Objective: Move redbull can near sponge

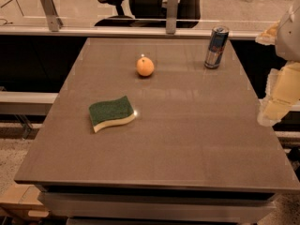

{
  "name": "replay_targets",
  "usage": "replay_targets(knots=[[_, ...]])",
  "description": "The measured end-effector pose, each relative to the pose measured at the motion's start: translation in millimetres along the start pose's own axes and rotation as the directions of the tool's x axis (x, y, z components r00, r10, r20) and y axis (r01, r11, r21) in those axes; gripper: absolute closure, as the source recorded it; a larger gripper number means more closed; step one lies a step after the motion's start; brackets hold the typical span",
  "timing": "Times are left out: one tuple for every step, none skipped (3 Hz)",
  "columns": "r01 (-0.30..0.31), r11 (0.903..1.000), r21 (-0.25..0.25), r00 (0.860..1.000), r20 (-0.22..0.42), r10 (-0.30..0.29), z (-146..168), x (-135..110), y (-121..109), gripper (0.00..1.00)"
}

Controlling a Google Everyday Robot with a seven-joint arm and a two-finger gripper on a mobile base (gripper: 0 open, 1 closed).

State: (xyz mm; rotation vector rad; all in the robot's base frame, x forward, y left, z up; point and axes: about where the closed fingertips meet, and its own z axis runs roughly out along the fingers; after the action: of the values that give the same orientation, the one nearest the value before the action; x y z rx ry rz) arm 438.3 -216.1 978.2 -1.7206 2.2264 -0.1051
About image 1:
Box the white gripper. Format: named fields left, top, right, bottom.
left=255, top=0, right=300, bottom=127

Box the blue silver redbull can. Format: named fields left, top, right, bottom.
left=204, top=25, right=229, bottom=69

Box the green yellow sponge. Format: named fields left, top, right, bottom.
left=89, top=96, right=135, bottom=132

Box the orange fruit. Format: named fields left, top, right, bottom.
left=136, top=57, right=155, bottom=77

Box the black office chair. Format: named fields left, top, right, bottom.
left=96, top=0, right=201, bottom=28

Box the grey drawer cabinet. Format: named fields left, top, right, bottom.
left=38, top=191, right=276, bottom=223

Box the wooden block stack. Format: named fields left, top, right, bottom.
left=0, top=184, right=50, bottom=220

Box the middle metal glass bracket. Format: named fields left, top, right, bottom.
left=166, top=0, right=178, bottom=35

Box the metal glass bracket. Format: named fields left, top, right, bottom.
left=166, top=0, right=178, bottom=35
left=40, top=0, right=63, bottom=32

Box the left metal glass bracket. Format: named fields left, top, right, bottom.
left=40, top=0, right=63, bottom=32

